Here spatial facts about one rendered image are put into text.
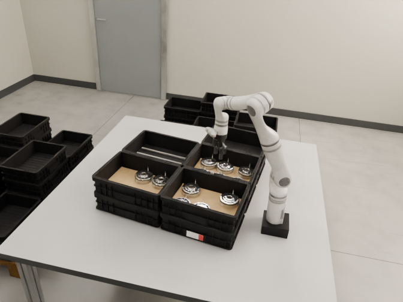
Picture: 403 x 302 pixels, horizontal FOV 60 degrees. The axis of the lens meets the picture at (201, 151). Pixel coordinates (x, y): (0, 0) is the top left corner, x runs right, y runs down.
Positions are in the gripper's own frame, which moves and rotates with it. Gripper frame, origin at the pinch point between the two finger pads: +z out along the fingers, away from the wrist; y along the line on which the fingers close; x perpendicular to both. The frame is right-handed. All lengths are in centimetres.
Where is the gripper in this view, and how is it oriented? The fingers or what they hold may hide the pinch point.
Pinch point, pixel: (217, 154)
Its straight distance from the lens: 198.7
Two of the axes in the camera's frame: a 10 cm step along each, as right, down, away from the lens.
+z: -0.6, 8.6, 5.1
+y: -4.3, -4.9, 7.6
